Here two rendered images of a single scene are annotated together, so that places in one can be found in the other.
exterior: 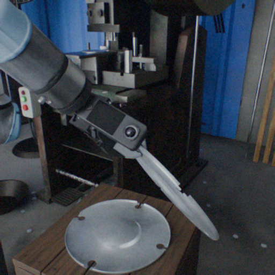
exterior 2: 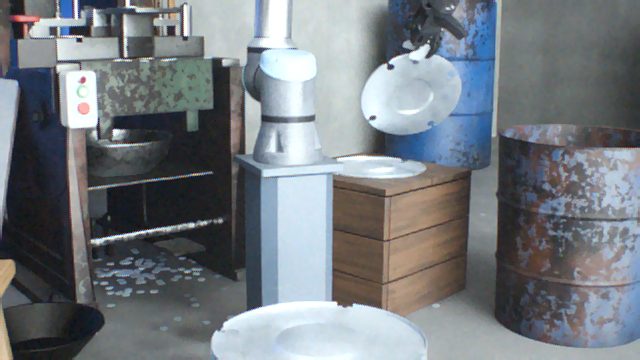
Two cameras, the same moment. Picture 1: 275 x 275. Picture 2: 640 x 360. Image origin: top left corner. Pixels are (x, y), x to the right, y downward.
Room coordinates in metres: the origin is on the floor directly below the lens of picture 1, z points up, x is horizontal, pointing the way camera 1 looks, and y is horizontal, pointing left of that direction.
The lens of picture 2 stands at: (0.16, 2.08, 0.73)
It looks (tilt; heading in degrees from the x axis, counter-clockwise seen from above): 11 degrees down; 287
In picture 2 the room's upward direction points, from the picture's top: straight up
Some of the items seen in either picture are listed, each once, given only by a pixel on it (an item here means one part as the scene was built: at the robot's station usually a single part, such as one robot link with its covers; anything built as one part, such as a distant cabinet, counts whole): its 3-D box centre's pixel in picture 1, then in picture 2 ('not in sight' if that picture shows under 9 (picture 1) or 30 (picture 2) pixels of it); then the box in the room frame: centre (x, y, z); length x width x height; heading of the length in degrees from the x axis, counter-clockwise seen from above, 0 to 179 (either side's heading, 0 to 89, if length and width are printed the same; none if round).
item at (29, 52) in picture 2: not in sight; (35, 74); (1.38, 0.50, 0.62); 0.10 x 0.06 x 0.20; 56
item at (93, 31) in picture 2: (114, 62); (110, 30); (1.40, 0.11, 0.72); 0.20 x 0.16 x 0.03; 56
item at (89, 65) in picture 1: (89, 67); (138, 32); (1.25, 0.21, 0.72); 0.25 x 0.14 x 0.14; 146
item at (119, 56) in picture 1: (113, 54); (111, 17); (1.39, 0.11, 0.76); 0.15 x 0.09 x 0.05; 56
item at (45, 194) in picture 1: (94, 102); (10, 126); (1.66, 0.26, 0.45); 0.92 x 0.12 x 0.90; 146
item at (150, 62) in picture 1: (143, 57); (163, 18); (1.30, -0.03, 0.76); 0.17 x 0.06 x 0.10; 56
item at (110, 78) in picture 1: (114, 72); (112, 46); (1.39, 0.11, 0.68); 0.45 x 0.30 x 0.06; 56
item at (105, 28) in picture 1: (113, 31); not in sight; (1.40, 0.11, 0.86); 0.20 x 0.16 x 0.05; 56
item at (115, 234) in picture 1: (118, 230); (372, 166); (0.63, 0.05, 0.35); 0.29 x 0.29 x 0.01
